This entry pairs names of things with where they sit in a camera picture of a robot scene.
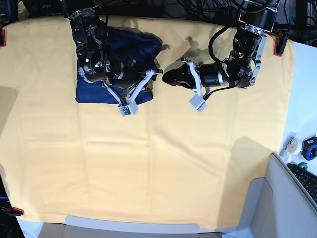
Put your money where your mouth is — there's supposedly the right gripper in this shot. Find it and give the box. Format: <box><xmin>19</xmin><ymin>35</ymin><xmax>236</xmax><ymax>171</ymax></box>
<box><xmin>103</xmin><ymin>63</ymin><xmax>163</xmax><ymax>106</ymax></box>

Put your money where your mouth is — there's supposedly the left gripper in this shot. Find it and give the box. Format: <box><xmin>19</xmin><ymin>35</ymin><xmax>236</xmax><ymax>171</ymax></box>
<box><xmin>162</xmin><ymin>58</ymin><xmax>228</xmax><ymax>99</ymax></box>

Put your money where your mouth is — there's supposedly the blue long-sleeve shirt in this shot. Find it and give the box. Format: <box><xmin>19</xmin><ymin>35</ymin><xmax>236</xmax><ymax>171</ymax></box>
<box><xmin>75</xmin><ymin>27</ymin><xmax>162</xmax><ymax>105</ymax></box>

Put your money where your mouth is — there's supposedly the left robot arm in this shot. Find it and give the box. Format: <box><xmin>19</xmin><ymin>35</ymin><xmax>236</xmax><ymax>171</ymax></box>
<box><xmin>162</xmin><ymin>0</ymin><xmax>279</xmax><ymax>100</ymax></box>

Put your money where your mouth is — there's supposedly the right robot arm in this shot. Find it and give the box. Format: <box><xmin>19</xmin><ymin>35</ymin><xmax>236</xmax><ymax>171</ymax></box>
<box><xmin>68</xmin><ymin>7</ymin><xmax>163</xmax><ymax>107</ymax></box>

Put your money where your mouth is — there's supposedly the yellow table cloth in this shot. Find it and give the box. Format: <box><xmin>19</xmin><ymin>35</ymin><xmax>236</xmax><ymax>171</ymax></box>
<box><xmin>0</xmin><ymin>17</ymin><xmax>295</xmax><ymax>229</ymax></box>

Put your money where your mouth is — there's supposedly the red clamp top right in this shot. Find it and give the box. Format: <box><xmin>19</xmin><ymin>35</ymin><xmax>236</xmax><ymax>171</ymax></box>
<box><xmin>273</xmin><ymin>30</ymin><xmax>289</xmax><ymax>57</ymax></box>

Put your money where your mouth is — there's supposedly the red clamp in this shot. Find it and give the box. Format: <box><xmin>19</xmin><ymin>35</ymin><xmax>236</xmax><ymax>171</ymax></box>
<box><xmin>0</xmin><ymin>23</ymin><xmax>6</xmax><ymax>48</ymax></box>
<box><xmin>4</xmin><ymin>207</ymin><xmax>24</xmax><ymax>216</ymax></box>
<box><xmin>273</xmin><ymin>30</ymin><xmax>289</xmax><ymax>57</ymax></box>

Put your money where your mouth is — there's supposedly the clear tape roll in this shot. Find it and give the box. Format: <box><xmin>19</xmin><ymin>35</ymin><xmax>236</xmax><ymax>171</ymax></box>
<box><xmin>279</xmin><ymin>133</ymin><xmax>304</xmax><ymax>159</ymax></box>

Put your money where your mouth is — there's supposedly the red clamp top left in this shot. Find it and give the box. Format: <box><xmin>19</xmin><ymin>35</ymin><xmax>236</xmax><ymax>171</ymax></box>
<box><xmin>0</xmin><ymin>23</ymin><xmax>6</xmax><ymax>48</ymax></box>

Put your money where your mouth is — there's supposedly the blue tape measure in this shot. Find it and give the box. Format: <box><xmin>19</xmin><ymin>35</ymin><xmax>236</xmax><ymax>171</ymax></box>
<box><xmin>301</xmin><ymin>135</ymin><xmax>317</xmax><ymax>161</ymax></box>

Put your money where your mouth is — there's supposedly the green tape roll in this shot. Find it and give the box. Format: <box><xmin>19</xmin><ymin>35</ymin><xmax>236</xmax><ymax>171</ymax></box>
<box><xmin>298</xmin><ymin>162</ymin><xmax>308</xmax><ymax>171</ymax></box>

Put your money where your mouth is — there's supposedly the white cardboard box right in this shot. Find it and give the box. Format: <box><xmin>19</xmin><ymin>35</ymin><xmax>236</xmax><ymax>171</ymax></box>
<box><xmin>235</xmin><ymin>153</ymin><xmax>317</xmax><ymax>238</ymax></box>

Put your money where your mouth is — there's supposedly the black keyboard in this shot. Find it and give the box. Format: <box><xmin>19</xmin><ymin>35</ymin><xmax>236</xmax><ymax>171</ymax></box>
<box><xmin>287</xmin><ymin>163</ymin><xmax>317</xmax><ymax>210</ymax></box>

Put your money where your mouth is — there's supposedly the red clamp bottom left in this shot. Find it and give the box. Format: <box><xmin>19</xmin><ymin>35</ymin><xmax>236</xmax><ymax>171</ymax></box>
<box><xmin>4</xmin><ymin>207</ymin><xmax>24</xmax><ymax>216</ymax></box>

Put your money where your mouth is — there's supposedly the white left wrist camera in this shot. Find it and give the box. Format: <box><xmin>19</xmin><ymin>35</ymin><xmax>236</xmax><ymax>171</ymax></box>
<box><xmin>189</xmin><ymin>94</ymin><xmax>208</xmax><ymax>113</ymax></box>

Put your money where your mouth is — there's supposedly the black cable bundle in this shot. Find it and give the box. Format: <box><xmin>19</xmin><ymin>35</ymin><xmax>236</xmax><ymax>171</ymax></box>
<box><xmin>148</xmin><ymin>0</ymin><xmax>243</xmax><ymax>25</ymax></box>

